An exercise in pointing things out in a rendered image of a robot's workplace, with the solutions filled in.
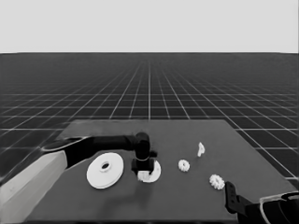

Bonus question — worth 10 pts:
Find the small white toothed gear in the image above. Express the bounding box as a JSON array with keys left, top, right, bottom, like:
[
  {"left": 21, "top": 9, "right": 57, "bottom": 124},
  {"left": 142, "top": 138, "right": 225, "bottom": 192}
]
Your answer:
[
  {"left": 137, "top": 171, "right": 151, "bottom": 183},
  {"left": 178, "top": 159, "right": 192, "bottom": 173}
]

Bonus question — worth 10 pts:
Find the white round carrier with pins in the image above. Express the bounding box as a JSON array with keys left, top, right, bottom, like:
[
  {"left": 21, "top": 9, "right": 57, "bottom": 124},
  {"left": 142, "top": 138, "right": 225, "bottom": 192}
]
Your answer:
[{"left": 137, "top": 159, "right": 163, "bottom": 184}]

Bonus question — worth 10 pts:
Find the medium white toothed gear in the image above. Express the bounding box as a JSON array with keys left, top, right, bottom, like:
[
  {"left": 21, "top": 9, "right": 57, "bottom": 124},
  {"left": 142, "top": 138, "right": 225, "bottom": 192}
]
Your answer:
[{"left": 208, "top": 174, "right": 226, "bottom": 191}]

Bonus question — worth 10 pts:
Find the large thick white disc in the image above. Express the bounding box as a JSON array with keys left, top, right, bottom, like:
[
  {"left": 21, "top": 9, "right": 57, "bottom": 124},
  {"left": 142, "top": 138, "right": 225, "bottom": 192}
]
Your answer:
[{"left": 86, "top": 151, "right": 125, "bottom": 190}]

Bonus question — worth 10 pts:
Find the small thin T-shaped piece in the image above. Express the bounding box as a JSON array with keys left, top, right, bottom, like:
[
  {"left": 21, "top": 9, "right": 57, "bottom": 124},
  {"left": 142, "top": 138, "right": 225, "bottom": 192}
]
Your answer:
[{"left": 196, "top": 141, "right": 206, "bottom": 159}]

